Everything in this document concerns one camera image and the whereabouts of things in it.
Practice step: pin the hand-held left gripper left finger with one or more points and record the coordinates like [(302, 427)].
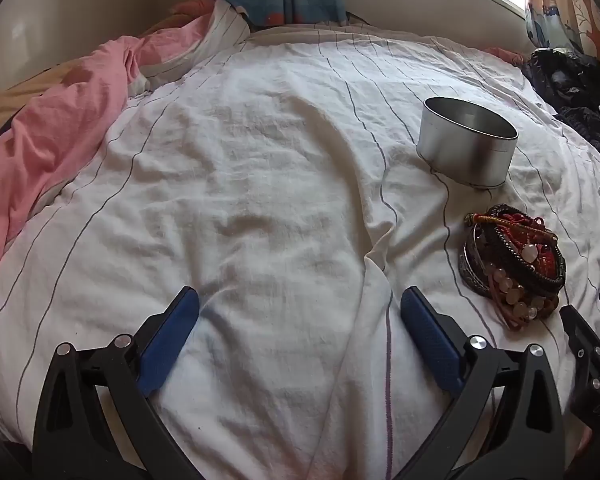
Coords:
[(171, 337)]

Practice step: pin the pink blanket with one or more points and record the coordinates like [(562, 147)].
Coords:
[(55, 135)]

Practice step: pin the salmon pink pillow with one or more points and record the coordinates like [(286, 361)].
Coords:
[(192, 6)]

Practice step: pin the pink cloth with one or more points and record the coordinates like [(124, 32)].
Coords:
[(502, 55)]

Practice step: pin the round silver tin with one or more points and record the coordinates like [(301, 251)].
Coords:
[(460, 155)]

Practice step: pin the tree print curtain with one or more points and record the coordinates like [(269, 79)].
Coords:
[(570, 5)]

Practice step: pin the white striped duvet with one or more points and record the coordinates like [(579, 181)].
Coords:
[(255, 185)]

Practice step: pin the black puffer jacket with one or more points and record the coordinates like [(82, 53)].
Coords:
[(565, 80)]

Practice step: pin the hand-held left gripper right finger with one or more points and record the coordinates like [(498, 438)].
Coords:
[(430, 340)]

